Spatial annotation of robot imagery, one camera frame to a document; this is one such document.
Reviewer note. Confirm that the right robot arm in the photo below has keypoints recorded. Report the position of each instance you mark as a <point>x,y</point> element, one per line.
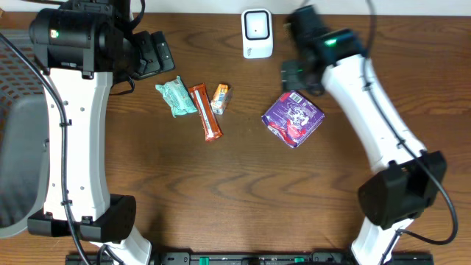
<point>406,177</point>

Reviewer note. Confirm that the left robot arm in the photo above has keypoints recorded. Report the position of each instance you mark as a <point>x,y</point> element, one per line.
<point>83,49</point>

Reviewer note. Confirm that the small orange snack box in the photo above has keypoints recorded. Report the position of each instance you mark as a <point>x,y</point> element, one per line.
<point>221,99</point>

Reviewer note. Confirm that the orange snack bar wrapper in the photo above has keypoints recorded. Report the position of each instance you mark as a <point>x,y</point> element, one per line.
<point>200,97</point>

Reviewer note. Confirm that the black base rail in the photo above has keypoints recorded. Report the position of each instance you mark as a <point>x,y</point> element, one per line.
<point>184,258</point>

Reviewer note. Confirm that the grey plastic mesh basket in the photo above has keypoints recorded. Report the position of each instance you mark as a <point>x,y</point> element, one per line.
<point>24,151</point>

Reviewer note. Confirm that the purple red noodle packet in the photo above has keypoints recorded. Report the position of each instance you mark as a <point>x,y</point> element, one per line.
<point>292,118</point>

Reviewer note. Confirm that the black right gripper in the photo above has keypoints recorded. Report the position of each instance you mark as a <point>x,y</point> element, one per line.
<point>291,76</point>

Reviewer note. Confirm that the mint green snack packet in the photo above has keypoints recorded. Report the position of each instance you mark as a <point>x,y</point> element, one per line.
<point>177,97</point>

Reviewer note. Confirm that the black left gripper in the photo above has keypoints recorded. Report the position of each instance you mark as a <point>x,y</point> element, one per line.
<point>153,54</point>

